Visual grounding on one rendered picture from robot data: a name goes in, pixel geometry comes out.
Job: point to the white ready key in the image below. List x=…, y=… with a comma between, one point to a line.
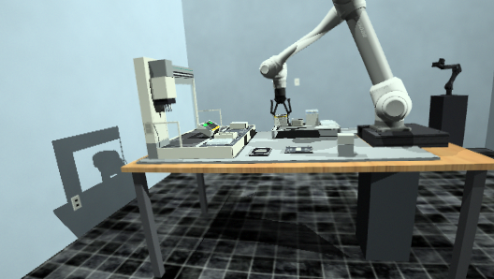
x=345, y=145

